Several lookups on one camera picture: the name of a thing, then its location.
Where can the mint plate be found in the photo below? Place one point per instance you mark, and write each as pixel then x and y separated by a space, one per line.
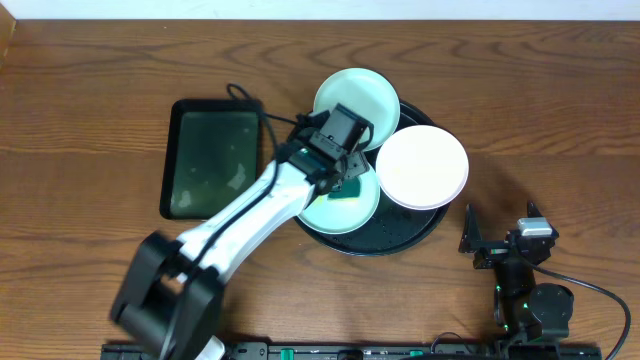
pixel 333 217
pixel 368 94

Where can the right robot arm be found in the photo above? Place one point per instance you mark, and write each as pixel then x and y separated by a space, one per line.
pixel 529 311

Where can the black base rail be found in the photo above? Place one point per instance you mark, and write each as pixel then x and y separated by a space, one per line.
pixel 446 350

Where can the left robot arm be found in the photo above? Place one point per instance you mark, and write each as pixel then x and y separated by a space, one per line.
pixel 171 298

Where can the black rectangular tray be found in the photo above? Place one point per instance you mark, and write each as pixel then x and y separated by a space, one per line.
pixel 213 155

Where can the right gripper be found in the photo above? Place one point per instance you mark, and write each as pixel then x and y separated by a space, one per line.
pixel 498 251

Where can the white pink plate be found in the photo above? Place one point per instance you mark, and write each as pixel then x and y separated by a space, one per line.
pixel 422 167

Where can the green yellow sponge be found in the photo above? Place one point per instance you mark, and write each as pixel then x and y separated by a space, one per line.
pixel 346 189

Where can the mint plate top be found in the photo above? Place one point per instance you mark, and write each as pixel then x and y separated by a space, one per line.
pixel 368 94

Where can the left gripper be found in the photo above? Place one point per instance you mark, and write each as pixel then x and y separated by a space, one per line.
pixel 353 167

